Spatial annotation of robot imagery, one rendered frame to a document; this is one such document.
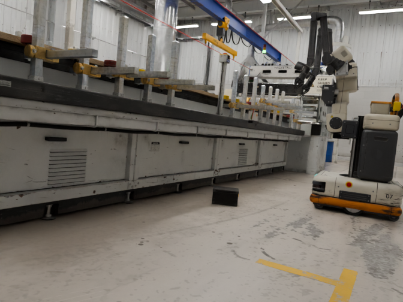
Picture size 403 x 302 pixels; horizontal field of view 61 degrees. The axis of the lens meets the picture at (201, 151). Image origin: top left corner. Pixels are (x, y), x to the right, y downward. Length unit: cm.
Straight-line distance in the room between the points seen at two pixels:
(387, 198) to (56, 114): 238
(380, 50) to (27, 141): 1144
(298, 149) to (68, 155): 454
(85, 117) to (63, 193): 47
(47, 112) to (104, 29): 1040
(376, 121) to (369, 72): 934
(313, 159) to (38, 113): 478
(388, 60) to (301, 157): 691
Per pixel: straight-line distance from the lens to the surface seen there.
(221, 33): 867
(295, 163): 603
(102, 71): 176
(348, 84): 321
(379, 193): 297
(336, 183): 296
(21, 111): 163
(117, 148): 235
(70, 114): 178
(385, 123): 300
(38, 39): 166
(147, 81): 214
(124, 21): 203
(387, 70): 1228
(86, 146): 216
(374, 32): 1258
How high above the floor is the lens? 56
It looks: 4 degrees down
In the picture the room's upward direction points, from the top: 5 degrees clockwise
